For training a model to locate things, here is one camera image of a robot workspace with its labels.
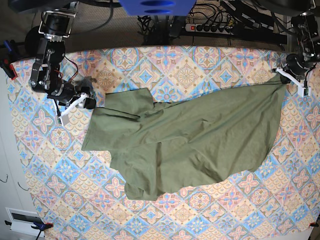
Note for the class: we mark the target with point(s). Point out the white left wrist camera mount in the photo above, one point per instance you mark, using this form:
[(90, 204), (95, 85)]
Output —
[(302, 87)]

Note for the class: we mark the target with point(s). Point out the orange clamp lower right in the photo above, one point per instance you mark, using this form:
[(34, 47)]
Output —
[(314, 225)]

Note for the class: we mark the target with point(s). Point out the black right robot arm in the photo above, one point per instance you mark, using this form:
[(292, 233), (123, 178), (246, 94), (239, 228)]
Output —
[(46, 43)]

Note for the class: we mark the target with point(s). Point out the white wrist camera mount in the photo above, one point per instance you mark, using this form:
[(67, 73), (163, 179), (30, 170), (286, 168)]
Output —
[(302, 87), (71, 107)]

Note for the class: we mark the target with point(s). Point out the white power strip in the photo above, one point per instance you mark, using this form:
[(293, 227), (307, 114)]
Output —
[(211, 29)]

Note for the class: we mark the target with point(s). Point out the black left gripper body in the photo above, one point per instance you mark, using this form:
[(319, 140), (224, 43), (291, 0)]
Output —
[(295, 68)]

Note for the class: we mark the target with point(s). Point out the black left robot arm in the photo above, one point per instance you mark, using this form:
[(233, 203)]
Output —
[(305, 27)]

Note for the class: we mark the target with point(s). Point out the black round stool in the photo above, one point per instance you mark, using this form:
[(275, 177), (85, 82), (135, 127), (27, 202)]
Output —
[(32, 41)]

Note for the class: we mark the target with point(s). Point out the blue orange clamp lower left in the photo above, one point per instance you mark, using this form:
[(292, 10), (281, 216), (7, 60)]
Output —
[(41, 227)]

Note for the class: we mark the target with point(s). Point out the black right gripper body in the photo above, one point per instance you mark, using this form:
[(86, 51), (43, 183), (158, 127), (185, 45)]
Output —
[(91, 102)]

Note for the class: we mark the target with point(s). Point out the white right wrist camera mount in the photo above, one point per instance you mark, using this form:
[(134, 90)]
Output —
[(71, 107)]

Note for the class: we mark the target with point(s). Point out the olive green t-shirt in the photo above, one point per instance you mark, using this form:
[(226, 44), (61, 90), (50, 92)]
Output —
[(161, 147)]

